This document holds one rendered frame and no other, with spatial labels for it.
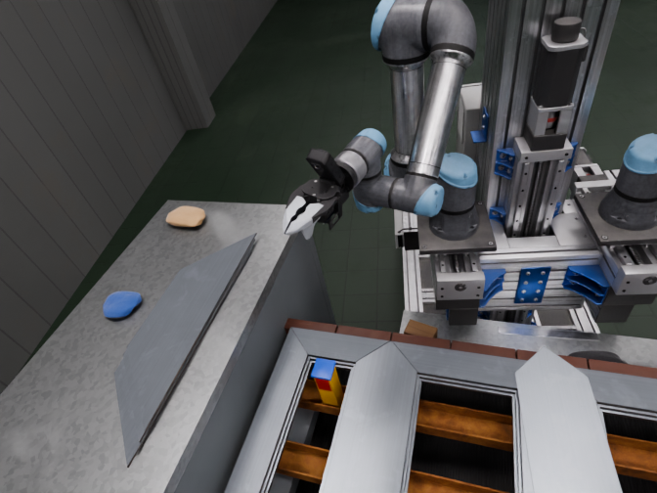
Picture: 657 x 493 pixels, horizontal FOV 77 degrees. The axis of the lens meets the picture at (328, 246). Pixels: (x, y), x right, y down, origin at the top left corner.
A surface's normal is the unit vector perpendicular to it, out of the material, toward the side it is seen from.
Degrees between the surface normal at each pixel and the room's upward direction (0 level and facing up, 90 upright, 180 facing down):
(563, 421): 0
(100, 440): 0
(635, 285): 90
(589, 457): 0
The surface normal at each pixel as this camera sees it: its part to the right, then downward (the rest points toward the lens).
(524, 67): -0.10, 0.70
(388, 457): -0.17, -0.72
